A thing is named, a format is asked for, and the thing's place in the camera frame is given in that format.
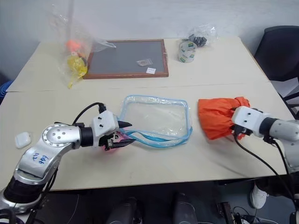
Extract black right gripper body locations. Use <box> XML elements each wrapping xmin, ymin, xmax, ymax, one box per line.
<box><xmin>231</xmin><ymin>125</ymin><xmax>252</xmax><ymax>140</ymax></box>

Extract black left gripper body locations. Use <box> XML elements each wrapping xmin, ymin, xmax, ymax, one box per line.
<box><xmin>98</xmin><ymin>131</ymin><xmax>120</xmax><ymax>151</ymax></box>

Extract orange cloth bag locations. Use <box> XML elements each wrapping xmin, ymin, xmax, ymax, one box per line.
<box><xmin>197</xmin><ymin>96</ymin><xmax>252</xmax><ymax>140</ymax></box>

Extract clear blue-trimmed zipper pouch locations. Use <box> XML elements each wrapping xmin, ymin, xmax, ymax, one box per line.
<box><xmin>118</xmin><ymin>94</ymin><xmax>193</xmax><ymax>149</ymax></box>

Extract small clear plastic bag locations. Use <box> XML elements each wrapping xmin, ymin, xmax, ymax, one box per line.
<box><xmin>181</xmin><ymin>23</ymin><xmax>219</xmax><ymax>49</ymax></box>

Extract large clear plastic bag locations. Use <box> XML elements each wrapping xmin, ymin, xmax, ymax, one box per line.
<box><xmin>48</xmin><ymin>4</ymin><xmax>117</xmax><ymax>90</ymax></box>

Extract pink card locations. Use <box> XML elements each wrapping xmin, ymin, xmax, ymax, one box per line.
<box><xmin>102</xmin><ymin>131</ymin><xmax>132</xmax><ymax>152</ymax></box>

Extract wood framed chalkboard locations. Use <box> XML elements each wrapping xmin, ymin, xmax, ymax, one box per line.
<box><xmin>83</xmin><ymin>39</ymin><xmax>169</xmax><ymax>80</ymax></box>

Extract white shoe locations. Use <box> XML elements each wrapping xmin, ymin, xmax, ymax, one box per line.
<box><xmin>251</xmin><ymin>183</ymin><xmax>268</xmax><ymax>210</ymax></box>

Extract yellow toy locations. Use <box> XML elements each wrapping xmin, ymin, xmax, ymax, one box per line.
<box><xmin>67</xmin><ymin>55</ymin><xmax>89</xmax><ymax>89</ymax></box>

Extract black office chair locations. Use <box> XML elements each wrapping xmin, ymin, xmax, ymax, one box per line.
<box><xmin>253</xmin><ymin>25</ymin><xmax>299</xmax><ymax>112</ymax></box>

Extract white earbud case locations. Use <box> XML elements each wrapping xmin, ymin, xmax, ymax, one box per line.
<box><xmin>15</xmin><ymin>132</ymin><xmax>31</xmax><ymax>149</ymax></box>

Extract orange toy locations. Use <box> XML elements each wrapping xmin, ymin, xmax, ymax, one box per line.
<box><xmin>66</xmin><ymin>39</ymin><xmax>80</xmax><ymax>53</ymax></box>

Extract clear tape roll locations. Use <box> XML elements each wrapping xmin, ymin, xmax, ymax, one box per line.
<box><xmin>178</xmin><ymin>39</ymin><xmax>197</xmax><ymax>63</ymax></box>

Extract black bundled items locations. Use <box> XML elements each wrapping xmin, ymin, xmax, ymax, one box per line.
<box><xmin>188</xmin><ymin>34</ymin><xmax>208</xmax><ymax>47</ymax></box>

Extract blue ribbed object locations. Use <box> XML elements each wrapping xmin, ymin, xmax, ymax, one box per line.
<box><xmin>0</xmin><ymin>81</ymin><xmax>13</xmax><ymax>103</ymax></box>

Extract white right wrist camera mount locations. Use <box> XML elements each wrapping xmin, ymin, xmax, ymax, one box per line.
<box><xmin>231</xmin><ymin>106</ymin><xmax>271</xmax><ymax>138</ymax></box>

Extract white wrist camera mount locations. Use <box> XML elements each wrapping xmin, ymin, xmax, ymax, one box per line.
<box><xmin>231</xmin><ymin>106</ymin><xmax>271</xmax><ymax>138</ymax></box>
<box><xmin>90</xmin><ymin>110</ymin><xmax>120</xmax><ymax>143</ymax></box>

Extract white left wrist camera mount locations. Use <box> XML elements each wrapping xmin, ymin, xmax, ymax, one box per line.
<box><xmin>90</xmin><ymin>110</ymin><xmax>120</xmax><ymax>143</ymax></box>

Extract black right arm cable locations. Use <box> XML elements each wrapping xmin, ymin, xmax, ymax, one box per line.
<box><xmin>233</xmin><ymin>133</ymin><xmax>295</xmax><ymax>201</ymax></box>

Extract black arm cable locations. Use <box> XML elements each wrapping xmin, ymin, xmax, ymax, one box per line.
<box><xmin>71</xmin><ymin>102</ymin><xmax>107</xmax><ymax>124</ymax></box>
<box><xmin>233</xmin><ymin>133</ymin><xmax>295</xmax><ymax>201</ymax></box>

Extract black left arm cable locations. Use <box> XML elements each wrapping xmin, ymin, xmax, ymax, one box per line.
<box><xmin>71</xmin><ymin>102</ymin><xmax>107</xmax><ymax>124</ymax></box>

